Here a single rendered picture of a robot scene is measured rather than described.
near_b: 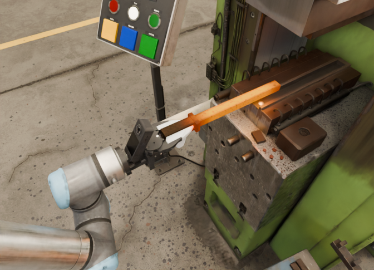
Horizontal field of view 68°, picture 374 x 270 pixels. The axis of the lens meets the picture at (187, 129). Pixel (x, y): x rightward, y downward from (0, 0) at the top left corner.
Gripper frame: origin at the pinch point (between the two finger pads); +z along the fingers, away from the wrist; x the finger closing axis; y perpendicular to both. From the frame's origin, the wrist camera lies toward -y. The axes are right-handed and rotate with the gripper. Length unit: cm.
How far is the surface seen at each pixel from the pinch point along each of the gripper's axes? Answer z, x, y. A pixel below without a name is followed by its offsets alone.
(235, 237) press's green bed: 20, 13, 90
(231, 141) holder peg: 15.8, 1.7, 17.1
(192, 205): 13, -19, 105
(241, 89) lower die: 26.9, -9.0, 7.5
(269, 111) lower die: 27.0, 4.4, 6.3
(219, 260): 10, 16, 105
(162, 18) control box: 15.9, -43.9, -5.0
